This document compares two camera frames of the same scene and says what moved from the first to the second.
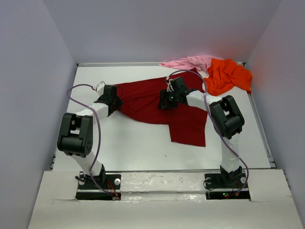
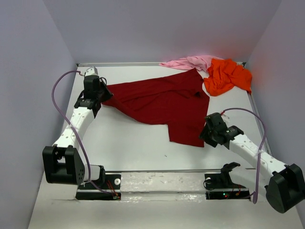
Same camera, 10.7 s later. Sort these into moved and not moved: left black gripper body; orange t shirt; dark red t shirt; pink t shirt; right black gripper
Moved: left black gripper body; right black gripper
Not moved: orange t shirt; dark red t shirt; pink t shirt
